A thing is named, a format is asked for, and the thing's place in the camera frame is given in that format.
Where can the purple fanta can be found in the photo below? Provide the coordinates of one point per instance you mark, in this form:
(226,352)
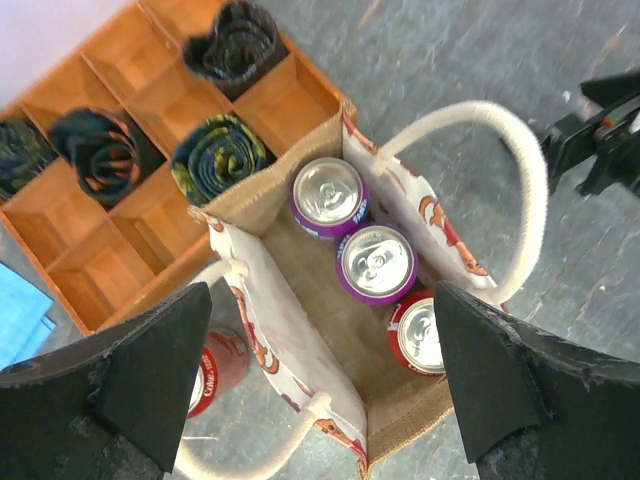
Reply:
(329,198)
(376,264)

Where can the orange wooden divider tray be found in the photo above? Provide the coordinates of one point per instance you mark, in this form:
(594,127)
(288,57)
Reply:
(106,264)

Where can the rolled tie black orange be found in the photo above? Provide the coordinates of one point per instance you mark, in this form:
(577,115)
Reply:
(109,153)

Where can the rolled tie blue yellow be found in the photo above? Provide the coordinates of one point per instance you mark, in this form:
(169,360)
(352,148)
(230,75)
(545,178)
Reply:
(219,153)

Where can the blue printed cloth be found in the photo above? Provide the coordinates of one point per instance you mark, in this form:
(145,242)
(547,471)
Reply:
(25,328)

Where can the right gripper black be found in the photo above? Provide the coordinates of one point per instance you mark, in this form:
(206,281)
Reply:
(572,140)

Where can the rolled tie dark green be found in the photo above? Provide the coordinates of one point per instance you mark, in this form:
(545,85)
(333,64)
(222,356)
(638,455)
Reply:
(25,153)

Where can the red cola can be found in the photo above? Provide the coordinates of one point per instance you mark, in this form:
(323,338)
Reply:
(224,363)
(413,336)

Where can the rolled tie black right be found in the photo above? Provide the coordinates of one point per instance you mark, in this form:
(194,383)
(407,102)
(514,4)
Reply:
(242,46)

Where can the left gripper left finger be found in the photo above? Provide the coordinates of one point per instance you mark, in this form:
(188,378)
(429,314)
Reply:
(110,406)

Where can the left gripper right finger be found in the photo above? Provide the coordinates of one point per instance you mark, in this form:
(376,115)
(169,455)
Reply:
(532,405)

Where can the canvas burlap tote bag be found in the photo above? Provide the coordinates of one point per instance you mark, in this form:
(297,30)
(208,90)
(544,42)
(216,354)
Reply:
(319,341)

